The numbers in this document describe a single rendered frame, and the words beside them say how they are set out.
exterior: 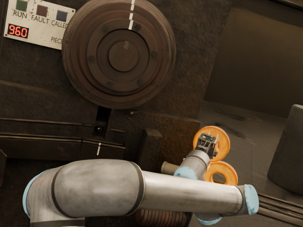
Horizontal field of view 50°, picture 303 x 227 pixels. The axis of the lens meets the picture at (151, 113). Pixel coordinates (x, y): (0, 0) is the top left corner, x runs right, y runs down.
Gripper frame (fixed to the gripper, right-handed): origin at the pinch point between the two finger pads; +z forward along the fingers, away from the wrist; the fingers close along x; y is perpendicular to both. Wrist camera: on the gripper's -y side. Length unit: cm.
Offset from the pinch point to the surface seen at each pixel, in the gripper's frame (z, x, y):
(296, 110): 234, -44, -70
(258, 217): 109, -38, -122
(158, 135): -2.1, 23.8, -6.4
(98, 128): -9, 51, -10
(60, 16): -9, 73, 37
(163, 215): -19.2, 9.0, -32.5
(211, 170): -5.2, -3.6, -11.2
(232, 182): -5.6, -13.4, -12.5
